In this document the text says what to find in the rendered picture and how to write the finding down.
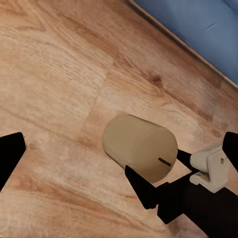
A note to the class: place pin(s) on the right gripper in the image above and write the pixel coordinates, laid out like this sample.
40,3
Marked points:
216,214

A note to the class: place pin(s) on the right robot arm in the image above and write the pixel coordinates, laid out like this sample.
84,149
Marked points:
200,195

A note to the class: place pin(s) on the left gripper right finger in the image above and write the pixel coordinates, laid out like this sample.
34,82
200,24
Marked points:
230,148

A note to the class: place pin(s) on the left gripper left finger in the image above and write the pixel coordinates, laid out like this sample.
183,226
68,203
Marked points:
12,148

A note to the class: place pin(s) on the sofa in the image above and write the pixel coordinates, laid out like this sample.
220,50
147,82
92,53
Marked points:
207,28

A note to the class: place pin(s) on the pillar candle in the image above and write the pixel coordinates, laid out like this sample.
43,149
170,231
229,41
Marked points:
147,148

